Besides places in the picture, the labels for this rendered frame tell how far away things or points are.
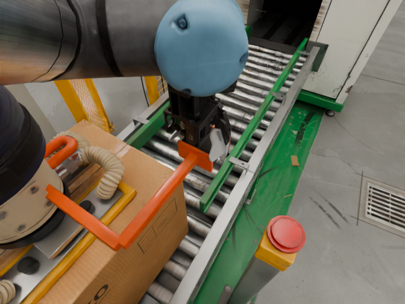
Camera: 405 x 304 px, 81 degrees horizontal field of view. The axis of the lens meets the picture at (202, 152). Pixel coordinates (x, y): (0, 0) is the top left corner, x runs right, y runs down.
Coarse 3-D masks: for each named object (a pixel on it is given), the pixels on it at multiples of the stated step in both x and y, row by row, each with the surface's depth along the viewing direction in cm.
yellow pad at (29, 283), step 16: (128, 192) 57; (96, 208) 54; (112, 208) 54; (80, 240) 50; (32, 256) 47; (64, 256) 47; (16, 272) 45; (32, 272) 45; (48, 272) 45; (64, 272) 47; (16, 288) 44; (32, 288) 44; (48, 288) 45
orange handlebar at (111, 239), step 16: (48, 144) 51; (64, 144) 53; (48, 160) 48; (192, 160) 48; (176, 176) 45; (48, 192) 43; (160, 192) 43; (64, 208) 41; (80, 208) 41; (144, 208) 41; (160, 208) 43; (80, 224) 41; (96, 224) 39; (128, 224) 39; (144, 224) 40; (112, 240) 38; (128, 240) 38
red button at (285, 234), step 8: (280, 216) 46; (272, 224) 45; (280, 224) 45; (288, 224) 45; (296, 224) 45; (272, 232) 44; (280, 232) 44; (288, 232) 44; (296, 232) 44; (304, 232) 44; (272, 240) 43; (280, 240) 43; (288, 240) 43; (296, 240) 43; (304, 240) 43; (280, 248) 42; (288, 248) 42; (296, 248) 42
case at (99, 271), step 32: (96, 128) 74; (128, 160) 66; (160, 224) 65; (0, 256) 50; (96, 256) 50; (128, 256) 56; (160, 256) 77; (64, 288) 46; (96, 288) 50; (128, 288) 65
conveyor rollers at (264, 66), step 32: (256, 64) 172; (224, 96) 149; (256, 96) 148; (160, 128) 130; (256, 128) 130; (160, 160) 116; (224, 160) 116; (224, 192) 105; (192, 224) 95; (192, 256) 89; (160, 288) 81
